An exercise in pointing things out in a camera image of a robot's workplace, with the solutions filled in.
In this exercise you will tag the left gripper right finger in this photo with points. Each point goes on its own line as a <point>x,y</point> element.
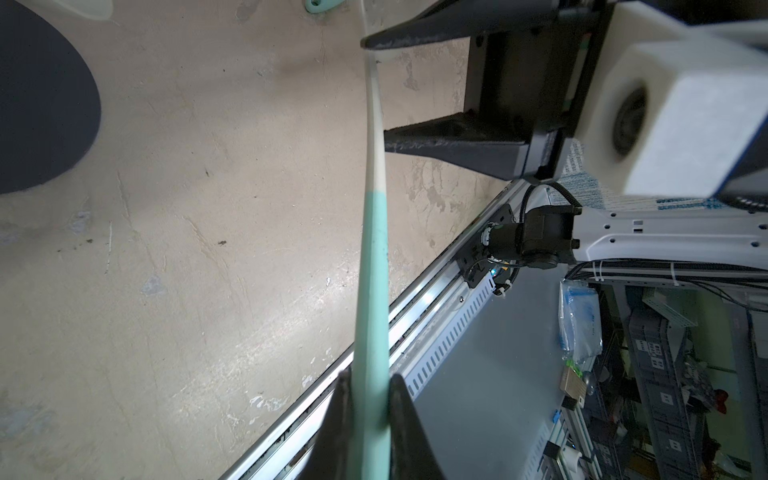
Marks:
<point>411,456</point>

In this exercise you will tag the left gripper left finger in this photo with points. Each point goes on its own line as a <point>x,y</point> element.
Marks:
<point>328,457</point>

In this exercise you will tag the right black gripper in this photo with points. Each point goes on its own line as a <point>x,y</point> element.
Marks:
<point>529,69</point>

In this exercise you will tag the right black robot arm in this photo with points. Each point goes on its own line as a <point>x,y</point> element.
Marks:
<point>548,236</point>

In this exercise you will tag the grey skimmer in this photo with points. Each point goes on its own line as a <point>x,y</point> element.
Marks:
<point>321,6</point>

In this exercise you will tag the white skimmer front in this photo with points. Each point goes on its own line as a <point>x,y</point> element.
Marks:
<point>92,10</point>

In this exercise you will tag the grey utensil rack stand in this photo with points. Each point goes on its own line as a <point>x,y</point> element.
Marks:
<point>50,103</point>

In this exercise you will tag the clear plastic bag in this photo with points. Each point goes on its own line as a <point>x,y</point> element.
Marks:
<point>579,321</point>

